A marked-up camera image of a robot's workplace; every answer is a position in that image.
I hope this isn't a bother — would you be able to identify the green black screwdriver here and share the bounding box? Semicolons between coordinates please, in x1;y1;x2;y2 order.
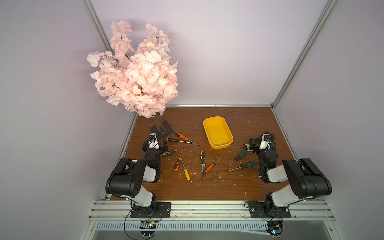
228;149;248;167
227;161;258;172

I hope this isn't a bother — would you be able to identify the yellow plastic storage box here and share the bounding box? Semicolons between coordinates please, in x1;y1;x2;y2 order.
203;116;234;150

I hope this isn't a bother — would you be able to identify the orange handled screwdriver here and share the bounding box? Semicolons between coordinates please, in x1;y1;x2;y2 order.
202;160;219;176

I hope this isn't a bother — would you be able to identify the black yellow grip screwdriver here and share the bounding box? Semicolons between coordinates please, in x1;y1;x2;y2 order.
200;152;205;173

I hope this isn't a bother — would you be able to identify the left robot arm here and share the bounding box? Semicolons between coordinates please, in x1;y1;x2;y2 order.
106;134;170;218

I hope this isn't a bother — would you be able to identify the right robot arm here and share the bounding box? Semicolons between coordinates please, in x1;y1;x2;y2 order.
245;133;332;219

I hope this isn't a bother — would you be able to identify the black yellow thin screwdriver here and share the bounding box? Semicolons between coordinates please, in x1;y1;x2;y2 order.
161;147;188;157

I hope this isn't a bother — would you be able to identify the small orange black screwdriver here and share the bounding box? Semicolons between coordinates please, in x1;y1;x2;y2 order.
174;150;183;172

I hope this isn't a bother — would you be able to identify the large orange black screwdriver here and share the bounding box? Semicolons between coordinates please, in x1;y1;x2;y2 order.
175;132;199;146

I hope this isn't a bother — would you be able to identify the black work glove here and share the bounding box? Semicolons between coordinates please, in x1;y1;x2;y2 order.
266;132;276;150

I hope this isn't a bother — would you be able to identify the left controller board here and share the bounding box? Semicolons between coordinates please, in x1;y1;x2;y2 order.
139;221;158;239

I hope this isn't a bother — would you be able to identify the controller board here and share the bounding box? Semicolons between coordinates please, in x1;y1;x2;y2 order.
139;221;158;239
267;221;284;237

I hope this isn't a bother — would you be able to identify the pink artificial blossom tree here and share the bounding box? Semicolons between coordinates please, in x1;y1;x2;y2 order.
87;20;179;119

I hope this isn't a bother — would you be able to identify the right controller board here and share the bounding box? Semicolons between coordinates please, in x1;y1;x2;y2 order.
267;221;284;237

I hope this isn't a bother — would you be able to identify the black handled long screwdriver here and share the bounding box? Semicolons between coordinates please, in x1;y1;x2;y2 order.
167;138;193;144

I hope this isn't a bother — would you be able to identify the yellow handled screwdriver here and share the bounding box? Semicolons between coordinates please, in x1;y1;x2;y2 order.
181;160;191;181

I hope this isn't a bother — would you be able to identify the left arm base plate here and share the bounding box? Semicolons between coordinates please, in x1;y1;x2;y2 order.
130;202;172;219

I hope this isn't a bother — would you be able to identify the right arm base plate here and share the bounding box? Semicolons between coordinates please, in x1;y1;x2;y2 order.
245;201;292;219

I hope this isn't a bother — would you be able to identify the aluminium front rail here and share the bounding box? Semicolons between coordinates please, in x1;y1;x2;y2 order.
88;200;335;221

